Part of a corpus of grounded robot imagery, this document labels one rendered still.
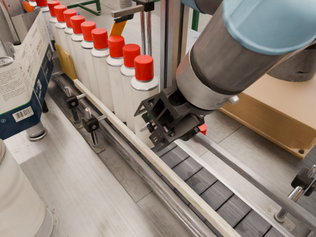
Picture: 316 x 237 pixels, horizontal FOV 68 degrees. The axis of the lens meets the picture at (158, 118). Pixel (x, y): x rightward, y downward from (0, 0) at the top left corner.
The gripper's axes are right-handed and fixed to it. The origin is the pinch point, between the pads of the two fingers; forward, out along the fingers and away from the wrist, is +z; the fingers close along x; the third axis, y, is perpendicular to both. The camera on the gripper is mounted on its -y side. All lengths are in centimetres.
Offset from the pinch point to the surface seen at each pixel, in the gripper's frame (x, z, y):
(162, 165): 5.6, -1.0, 4.3
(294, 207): 20.5, -15.0, -2.9
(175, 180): 9.1, -2.9, 4.8
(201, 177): 11.8, -0.5, -1.3
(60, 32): -38.5, 11.5, 2.8
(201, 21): -140, 189, -260
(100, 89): -17.3, 8.0, 3.2
